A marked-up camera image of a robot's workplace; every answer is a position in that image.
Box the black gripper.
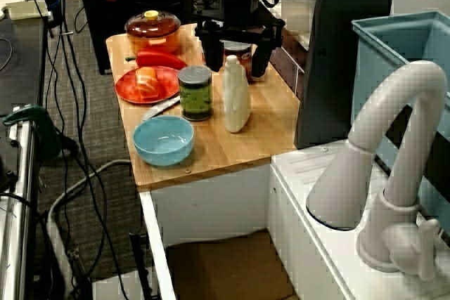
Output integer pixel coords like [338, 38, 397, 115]
[195, 0, 285, 78]

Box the white plastic bottle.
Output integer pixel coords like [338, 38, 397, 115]
[222, 55, 252, 133]

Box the brown beans can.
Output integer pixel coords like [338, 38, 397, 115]
[223, 41, 254, 83]

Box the green peas can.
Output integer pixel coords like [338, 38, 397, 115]
[177, 65, 214, 122]

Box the red toy pepper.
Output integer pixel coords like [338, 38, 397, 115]
[124, 49, 188, 70]

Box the orange toy pot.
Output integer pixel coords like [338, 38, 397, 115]
[127, 27, 181, 54]

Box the toy salmon slice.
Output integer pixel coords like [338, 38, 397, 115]
[135, 67, 160, 100]

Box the dark tiled shelf unit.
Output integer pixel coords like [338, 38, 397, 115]
[277, 0, 400, 150]

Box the brown pot lid yellow knob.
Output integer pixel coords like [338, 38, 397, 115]
[125, 10, 182, 38]

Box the light blue bowl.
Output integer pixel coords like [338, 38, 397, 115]
[132, 115, 195, 167]

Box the red-orange plate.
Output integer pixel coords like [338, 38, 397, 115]
[115, 65, 181, 105]

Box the black cabinet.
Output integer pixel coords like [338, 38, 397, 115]
[77, 0, 196, 75]

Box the teal plastic bin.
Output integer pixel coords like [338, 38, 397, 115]
[352, 11, 450, 244]

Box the white toy sink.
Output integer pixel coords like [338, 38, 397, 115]
[139, 138, 450, 300]

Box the grey toy faucet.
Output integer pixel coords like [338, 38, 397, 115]
[307, 60, 449, 278]

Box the green clamp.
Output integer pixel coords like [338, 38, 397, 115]
[2, 103, 63, 161]

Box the black rod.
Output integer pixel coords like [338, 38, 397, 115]
[129, 230, 155, 300]

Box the toy knife blue handle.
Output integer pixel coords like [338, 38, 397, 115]
[141, 95, 181, 122]

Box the thin black cable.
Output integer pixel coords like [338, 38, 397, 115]
[20, 0, 129, 300]

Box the thick grey cable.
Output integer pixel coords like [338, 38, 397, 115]
[46, 158, 133, 300]

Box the aluminium rail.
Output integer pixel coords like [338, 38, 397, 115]
[0, 117, 38, 300]

